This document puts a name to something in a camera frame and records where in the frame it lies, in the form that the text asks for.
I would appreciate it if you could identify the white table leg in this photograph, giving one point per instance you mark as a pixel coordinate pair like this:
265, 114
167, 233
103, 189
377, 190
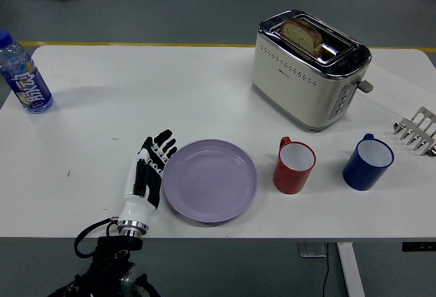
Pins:
351, 269

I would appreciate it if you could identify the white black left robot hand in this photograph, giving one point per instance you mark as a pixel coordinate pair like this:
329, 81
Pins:
143, 188

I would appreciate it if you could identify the red mug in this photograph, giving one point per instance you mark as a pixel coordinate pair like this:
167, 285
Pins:
293, 171

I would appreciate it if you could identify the white paper sheet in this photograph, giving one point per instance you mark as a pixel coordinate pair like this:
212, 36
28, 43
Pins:
395, 89

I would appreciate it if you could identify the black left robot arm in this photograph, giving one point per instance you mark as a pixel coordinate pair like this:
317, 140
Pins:
109, 263

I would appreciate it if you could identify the black table control panel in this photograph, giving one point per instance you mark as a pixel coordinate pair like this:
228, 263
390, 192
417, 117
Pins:
419, 246

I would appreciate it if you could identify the brown bread slice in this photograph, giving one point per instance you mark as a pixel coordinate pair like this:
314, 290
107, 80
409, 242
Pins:
301, 34

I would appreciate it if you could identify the purple round plate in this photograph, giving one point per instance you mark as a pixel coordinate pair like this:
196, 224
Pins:
210, 180

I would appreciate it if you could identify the cream chrome toaster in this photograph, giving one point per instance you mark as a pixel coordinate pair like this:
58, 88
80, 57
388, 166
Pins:
299, 82

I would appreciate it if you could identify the silver metal toast rack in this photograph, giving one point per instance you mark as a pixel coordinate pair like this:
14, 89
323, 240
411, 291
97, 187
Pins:
417, 130

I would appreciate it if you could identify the grey metal table bracket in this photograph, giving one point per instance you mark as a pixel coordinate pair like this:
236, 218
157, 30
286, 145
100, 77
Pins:
311, 250

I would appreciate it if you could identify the blue mug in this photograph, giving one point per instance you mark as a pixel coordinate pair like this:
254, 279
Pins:
366, 169

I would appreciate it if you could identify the blue labelled drink bottle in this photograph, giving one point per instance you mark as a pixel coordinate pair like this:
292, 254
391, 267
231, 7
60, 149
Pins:
25, 79

